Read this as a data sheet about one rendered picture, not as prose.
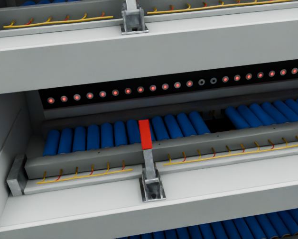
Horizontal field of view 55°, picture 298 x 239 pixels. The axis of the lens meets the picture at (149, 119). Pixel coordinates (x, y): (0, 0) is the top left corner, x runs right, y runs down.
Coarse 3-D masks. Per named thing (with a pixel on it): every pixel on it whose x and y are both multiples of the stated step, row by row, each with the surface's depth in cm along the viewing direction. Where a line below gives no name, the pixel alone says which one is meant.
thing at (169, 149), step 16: (256, 128) 40; (272, 128) 40; (288, 128) 40; (160, 144) 39; (176, 144) 38; (192, 144) 38; (208, 144) 39; (224, 144) 39; (240, 144) 39; (256, 144) 39; (272, 144) 39; (32, 160) 37; (48, 160) 37; (64, 160) 37; (80, 160) 37; (96, 160) 37; (112, 160) 38; (128, 160) 38; (144, 160) 39; (192, 160) 38; (32, 176) 37; (80, 176) 36
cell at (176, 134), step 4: (168, 116) 45; (172, 116) 45; (164, 120) 46; (168, 120) 45; (172, 120) 44; (176, 120) 45; (168, 124) 44; (172, 124) 43; (176, 124) 43; (168, 128) 43; (172, 128) 43; (176, 128) 42; (168, 132) 43; (172, 132) 42; (176, 132) 41; (180, 132) 42; (172, 136) 41; (176, 136) 41; (180, 136) 41
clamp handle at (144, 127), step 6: (144, 120) 34; (144, 126) 34; (144, 132) 34; (144, 138) 34; (150, 138) 34; (144, 144) 33; (150, 144) 34; (144, 150) 34; (150, 150) 34; (144, 156) 34; (150, 156) 34; (150, 162) 34; (150, 168) 34; (150, 174) 34
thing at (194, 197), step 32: (160, 96) 47; (192, 96) 48; (224, 96) 49; (0, 160) 34; (160, 160) 39; (256, 160) 38; (288, 160) 38; (0, 192) 33; (64, 192) 35; (96, 192) 35; (128, 192) 35; (192, 192) 34; (224, 192) 34; (256, 192) 34; (288, 192) 35; (0, 224) 32; (32, 224) 32; (64, 224) 32; (96, 224) 33; (128, 224) 33; (160, 224) 34; (192, 224) 35
